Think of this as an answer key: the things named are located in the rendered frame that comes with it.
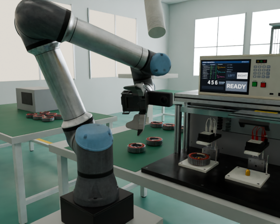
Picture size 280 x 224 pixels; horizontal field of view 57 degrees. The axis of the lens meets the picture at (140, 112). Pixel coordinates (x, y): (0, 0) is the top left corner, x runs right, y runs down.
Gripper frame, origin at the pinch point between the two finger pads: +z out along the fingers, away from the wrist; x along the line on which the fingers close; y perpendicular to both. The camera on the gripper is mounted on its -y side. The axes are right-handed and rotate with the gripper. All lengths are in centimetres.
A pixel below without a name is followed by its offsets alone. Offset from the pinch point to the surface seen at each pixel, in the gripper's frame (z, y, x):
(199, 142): -55, -22, -33
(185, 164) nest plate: -47, -14, -42
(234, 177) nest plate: -35, -36, -41
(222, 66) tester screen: -65, -33, 4
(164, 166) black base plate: -46, -4, -43
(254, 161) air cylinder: -49, -47, -40
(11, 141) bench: -90, 111, -50
